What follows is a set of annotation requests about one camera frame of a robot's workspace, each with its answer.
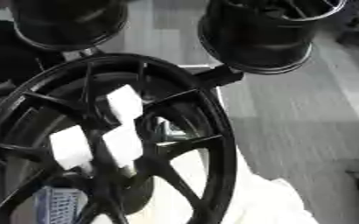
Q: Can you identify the black spoked wheel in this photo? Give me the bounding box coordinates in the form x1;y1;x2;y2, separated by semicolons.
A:
0;52;240;224

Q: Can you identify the blue and white label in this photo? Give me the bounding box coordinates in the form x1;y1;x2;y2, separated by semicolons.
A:
33;186;88;224

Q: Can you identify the black mounting bracket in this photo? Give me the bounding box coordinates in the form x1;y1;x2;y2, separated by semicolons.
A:
193;64;246;89

